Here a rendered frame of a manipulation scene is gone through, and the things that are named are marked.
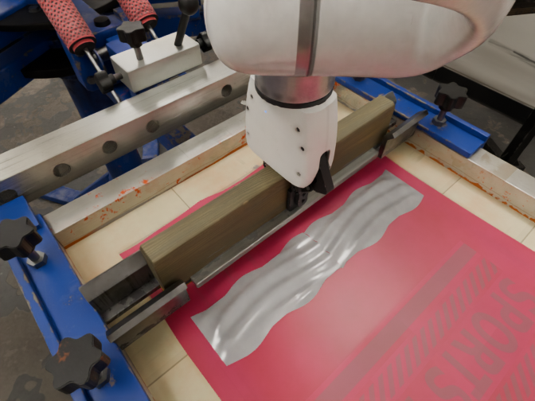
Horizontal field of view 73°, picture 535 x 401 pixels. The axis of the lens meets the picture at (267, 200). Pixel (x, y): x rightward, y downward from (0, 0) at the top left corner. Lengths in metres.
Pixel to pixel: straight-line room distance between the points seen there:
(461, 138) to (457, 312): 0.26
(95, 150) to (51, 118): 1.99
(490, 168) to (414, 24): 0.41
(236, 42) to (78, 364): 0.27
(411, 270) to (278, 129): 0.25
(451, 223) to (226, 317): 0.33
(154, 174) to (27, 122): 2.07
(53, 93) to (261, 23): 2.56
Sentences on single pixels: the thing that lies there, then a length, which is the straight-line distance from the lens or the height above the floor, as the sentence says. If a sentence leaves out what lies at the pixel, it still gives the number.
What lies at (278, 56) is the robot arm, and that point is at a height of 1.26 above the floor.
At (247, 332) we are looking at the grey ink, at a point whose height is 0.96.
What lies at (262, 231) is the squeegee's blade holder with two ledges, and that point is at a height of 0.99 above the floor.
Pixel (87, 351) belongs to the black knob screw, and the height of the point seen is 1.06.
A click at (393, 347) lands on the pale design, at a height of 0.95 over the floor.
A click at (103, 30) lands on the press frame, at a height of 1.04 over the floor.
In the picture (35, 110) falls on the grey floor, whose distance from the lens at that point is 2.65.
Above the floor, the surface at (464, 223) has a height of 0.95.
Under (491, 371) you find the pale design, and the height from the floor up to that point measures 0.95.
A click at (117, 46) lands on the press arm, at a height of 1.04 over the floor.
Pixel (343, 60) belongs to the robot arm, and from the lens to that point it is 0.22.
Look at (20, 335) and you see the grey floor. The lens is 1.70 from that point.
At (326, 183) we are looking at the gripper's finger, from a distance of 0.39.
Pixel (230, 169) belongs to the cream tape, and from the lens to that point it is 0.57.
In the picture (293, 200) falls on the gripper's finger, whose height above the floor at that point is 1.02.
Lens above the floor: 1.36
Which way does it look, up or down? 51 degrees down
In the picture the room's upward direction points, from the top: straight up
